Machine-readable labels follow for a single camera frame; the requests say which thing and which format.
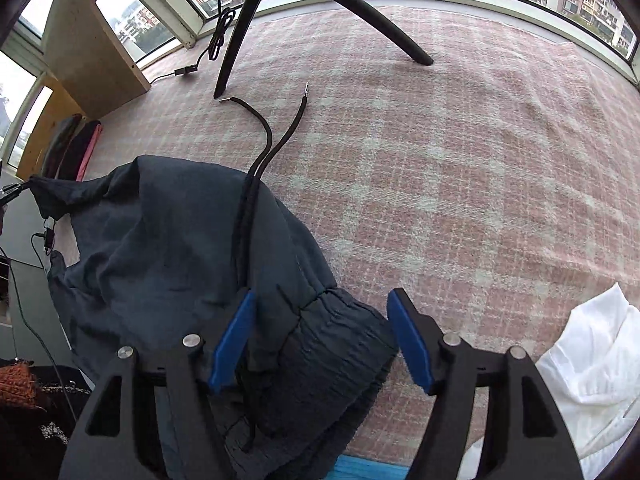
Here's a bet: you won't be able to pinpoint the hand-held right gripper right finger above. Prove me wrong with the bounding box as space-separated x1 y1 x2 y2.
386 287 586 480

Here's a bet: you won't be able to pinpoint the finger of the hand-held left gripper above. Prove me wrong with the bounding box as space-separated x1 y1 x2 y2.
0 182 33 208

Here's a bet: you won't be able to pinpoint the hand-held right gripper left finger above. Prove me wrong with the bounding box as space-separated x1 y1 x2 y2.
57 287 258 480

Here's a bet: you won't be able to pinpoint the dark grey pants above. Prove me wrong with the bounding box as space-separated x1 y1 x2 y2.
30 82 401 480

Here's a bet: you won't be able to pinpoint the pine wood panel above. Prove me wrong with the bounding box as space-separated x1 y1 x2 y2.
17 75 83 181

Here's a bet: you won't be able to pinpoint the black folded garment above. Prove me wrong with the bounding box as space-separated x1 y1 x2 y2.
57 120 101 181

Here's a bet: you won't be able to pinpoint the pink folded garment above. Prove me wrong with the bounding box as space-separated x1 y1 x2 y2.
75 124 103 182

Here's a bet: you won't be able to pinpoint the blue garment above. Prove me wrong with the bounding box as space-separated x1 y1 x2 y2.
330 455 416 480

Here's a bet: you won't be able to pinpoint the light wooden board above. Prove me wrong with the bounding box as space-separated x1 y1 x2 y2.
42 0 152 121

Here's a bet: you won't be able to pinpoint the white garment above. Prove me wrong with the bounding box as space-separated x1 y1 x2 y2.
460 282 640 480

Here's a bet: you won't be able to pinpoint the pink plaid blanket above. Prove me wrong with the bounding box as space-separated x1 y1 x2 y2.
82 0 640 466

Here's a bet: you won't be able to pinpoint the white window frame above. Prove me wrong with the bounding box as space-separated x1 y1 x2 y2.
0 0 640 86

